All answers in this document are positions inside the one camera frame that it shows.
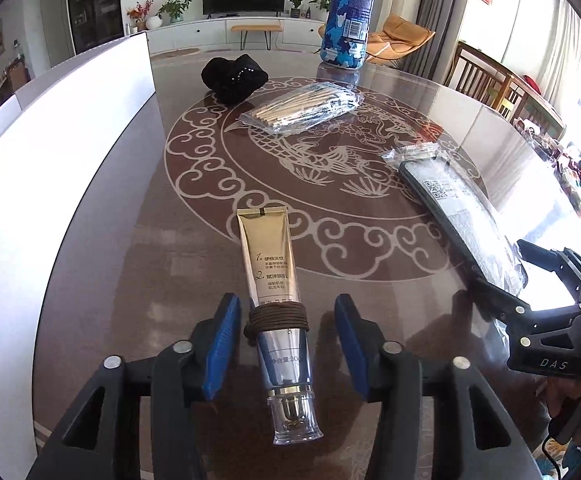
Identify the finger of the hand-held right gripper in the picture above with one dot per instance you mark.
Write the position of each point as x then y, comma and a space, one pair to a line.
515, 308
565, 260

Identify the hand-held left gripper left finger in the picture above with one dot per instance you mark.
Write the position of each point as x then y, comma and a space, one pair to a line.
223, 345

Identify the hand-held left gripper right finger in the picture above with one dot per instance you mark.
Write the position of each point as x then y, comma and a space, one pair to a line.
353, 345

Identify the gold and silver cream tube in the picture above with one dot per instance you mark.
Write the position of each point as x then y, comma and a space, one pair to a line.
270, 270

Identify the black item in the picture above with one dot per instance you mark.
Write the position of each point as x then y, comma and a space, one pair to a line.
460, 215

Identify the white storage box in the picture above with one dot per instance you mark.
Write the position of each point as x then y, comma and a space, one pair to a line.
70, 160

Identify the brown patterned glass desktop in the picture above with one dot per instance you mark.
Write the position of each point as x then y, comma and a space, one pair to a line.
120, 240

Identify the pile of colourful clothes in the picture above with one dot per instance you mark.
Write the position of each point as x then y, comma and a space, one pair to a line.
578, 170

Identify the wooden slatted chair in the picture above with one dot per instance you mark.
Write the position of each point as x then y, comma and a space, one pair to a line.
475, 72
530, 107

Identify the clear pack of cotton swabs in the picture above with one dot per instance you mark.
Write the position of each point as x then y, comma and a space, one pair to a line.
300, 107

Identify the black sequined scrunchie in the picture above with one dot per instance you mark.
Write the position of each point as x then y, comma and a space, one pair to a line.
233, 77

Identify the grey curtain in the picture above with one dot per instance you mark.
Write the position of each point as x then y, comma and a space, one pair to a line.
440, 15

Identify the orange lounge chair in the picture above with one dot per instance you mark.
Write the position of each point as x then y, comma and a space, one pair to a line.
400, 35

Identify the white television cabinet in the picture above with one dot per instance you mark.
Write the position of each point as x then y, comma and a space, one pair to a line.
210, 32

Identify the wooden bench with metal legs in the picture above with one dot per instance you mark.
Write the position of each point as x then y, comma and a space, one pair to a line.
256, 28

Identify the blue camouflage bottle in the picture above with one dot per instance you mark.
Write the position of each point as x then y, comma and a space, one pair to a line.
348, 15

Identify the white round vase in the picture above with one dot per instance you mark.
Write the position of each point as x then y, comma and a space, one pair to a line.
155, 22

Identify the green leafy potted plant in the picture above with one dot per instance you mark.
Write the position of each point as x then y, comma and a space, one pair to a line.
174, 9

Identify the red flowers in vase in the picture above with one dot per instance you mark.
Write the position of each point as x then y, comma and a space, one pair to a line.
138, 14

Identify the small potted plant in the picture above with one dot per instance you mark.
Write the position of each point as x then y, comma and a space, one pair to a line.
296, 6

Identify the large green potted plant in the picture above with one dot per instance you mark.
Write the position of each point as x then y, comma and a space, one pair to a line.
320, 0

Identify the black glass display cabinet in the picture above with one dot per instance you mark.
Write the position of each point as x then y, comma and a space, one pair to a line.
94, 5

